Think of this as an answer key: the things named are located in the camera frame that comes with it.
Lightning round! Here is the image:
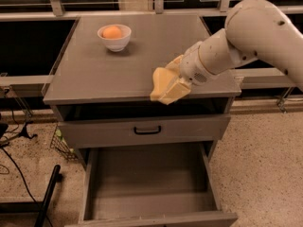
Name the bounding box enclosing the metal rail bracket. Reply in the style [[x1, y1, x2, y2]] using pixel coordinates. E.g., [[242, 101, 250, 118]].
[[276, 87, 294, 114]]

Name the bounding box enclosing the black drawer handle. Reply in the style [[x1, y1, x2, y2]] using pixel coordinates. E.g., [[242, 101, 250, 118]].
[[134, 126, 162, 135]]

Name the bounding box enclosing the black tripod stand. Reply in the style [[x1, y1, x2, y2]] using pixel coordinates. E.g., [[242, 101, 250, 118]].
[[0, 88, 38, 145]]

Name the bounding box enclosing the orange fruit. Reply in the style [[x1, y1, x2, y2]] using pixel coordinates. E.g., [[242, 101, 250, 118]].
[[102, 26, 122, 39]]

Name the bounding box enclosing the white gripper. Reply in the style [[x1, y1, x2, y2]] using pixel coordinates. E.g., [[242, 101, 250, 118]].
[[158, 42, 216, 105]]

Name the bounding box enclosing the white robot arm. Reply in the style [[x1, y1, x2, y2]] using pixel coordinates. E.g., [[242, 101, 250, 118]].
[[151, 0, 303, 105]]

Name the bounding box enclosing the wire mesh basket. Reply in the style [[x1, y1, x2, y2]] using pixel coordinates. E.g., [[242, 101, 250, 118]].
[[50, 127, 78, 161]]

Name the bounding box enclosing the yellow sponge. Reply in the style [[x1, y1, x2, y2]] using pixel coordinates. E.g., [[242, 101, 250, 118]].
[[150, 67, 177, 101]]

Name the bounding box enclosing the grey drawer cabinet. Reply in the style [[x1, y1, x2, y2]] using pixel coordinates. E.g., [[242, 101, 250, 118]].
[[42, 13, 242, 227]]

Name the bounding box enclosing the grey open middle drawer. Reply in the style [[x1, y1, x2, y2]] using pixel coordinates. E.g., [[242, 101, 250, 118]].
[[67, 143, 238, 227]]

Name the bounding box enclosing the black stand leg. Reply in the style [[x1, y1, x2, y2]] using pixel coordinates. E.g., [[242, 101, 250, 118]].
[[34, 165, 61, 227]]

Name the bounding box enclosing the white ceramic bowl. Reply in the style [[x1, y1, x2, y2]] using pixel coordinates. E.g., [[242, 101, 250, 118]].
[[97, 25, 132, 52]]

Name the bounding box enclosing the black floor cable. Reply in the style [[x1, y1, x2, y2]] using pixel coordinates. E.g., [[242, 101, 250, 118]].
[[0, 142, 55, 227]]

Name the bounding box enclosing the grey top drawer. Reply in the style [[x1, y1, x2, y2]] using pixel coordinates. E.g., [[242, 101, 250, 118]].
[[59, 114, 230, 148]]

